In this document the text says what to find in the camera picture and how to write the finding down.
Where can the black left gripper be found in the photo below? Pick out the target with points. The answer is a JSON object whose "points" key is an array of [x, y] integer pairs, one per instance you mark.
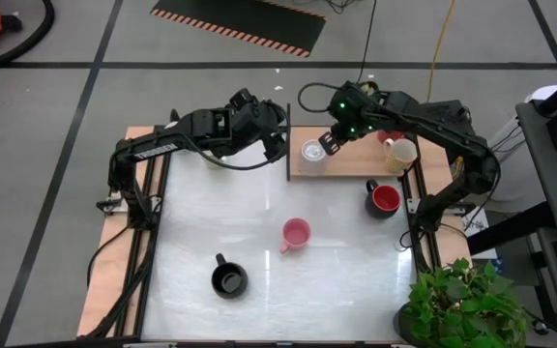
{"points": [[259, 116]]}

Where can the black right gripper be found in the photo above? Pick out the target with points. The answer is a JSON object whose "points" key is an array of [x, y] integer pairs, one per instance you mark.
{"points": [[353, 111]]}

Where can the grey patterned mug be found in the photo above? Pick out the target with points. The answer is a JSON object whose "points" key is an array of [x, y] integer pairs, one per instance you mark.
{"points": [[312, 157]]}

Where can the yellow dotted mug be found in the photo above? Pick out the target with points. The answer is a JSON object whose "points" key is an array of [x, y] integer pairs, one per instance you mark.
{"points": [[401, 153]]}

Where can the black mug red inside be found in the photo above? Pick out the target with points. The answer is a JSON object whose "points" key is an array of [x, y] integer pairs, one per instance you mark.
{"points": [[384, 199]]}

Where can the pink mug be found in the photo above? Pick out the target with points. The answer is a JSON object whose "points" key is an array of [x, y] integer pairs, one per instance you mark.
{"points": [[296, 235]]}

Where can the all-black mug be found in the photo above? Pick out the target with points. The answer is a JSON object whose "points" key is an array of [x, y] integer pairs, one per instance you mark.
{"points": [[230, 281]]}

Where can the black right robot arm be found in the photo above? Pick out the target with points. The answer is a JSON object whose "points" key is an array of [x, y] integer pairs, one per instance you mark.
{"points": [[452, 130]]}

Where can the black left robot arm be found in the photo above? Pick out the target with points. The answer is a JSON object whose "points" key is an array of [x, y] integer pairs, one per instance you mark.
{"points": [[153, 147]]}

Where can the wooden shelf board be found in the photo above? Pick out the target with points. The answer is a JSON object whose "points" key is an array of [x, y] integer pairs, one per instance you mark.
{"points": [[356, 162]]}

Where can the black hazard-striped floor mat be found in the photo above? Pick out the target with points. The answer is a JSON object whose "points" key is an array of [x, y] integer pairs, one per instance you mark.
{"points": [[244, 19]]}

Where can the white paper sheet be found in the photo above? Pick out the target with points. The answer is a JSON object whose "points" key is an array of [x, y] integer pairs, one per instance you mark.
{"points": [[477, 227]]}

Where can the potted green plant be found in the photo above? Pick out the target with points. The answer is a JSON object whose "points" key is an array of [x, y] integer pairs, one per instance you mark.
{"points": [[462, 309]]}

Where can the black upright divider post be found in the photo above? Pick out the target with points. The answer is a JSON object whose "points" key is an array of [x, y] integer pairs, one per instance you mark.
{"points": [[287, 169]]}

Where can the black right frame rail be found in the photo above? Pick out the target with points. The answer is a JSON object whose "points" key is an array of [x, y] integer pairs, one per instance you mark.
{"points": [[423, 256]]}

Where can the black frame rail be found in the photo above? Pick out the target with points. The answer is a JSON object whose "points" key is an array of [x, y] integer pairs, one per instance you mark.
{"points": [[423, 256], [140, 270]]}

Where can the black left frame rail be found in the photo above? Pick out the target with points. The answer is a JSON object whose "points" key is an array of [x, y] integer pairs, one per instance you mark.
{"points": [[140, 270]]}

